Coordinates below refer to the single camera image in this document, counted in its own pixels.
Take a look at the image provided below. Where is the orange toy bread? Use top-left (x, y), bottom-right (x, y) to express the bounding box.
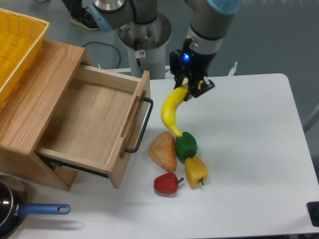
top-left (148, 131), bottom-right (176, 173)

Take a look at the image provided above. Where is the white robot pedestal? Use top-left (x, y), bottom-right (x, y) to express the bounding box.
top-left (118, 13), bottom-right (172, 79)

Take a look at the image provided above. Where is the black floor cable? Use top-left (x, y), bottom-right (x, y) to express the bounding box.
top-left (81, 41), bottom-right (122, 69)

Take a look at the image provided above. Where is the black metal drawer handle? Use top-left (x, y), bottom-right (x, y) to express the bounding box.
top-left (124, 97), bottom-right (154, 153)

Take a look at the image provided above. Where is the black pan blue handle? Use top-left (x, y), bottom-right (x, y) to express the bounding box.
top-left (0, 175), bottom-right (71, 239)

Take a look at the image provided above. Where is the black table corner device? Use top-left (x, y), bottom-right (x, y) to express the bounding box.
top-left (307, 201), bottom-right (319, 227)

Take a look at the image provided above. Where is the red toy bell pepper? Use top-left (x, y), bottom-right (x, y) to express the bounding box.
top-left (154, 173), bottom-right (184, 195)

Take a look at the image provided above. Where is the wooden cabinet body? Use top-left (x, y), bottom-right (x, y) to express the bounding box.
top-left (0, 40), bottom-right (92, 191)

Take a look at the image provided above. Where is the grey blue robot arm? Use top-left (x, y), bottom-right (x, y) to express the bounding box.
top-left (89, 0), bottom-right (242, 101)

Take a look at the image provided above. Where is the yellow plastic basket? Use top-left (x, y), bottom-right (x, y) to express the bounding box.
top-left (0, 8), bottom-right (49, 106)

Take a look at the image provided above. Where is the yellow toy banana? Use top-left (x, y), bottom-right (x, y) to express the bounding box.
top-left (161, 84), bottom-right (188, 137)

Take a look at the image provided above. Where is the yellow toy bell pepper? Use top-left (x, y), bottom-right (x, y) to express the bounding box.
top-left (184, 156), bottom-right (208, 188)

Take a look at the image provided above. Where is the open wooden top drawer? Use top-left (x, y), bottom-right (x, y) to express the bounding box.
top-left (35, 65), bottom-right (151, 188)

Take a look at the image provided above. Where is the green toy bell pepper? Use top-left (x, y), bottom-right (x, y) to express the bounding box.
top-left (175, 131), bottom-right (197, 162)

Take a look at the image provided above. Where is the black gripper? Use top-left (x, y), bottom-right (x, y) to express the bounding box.
top-left (169, 38), bottom-right (215, 102)

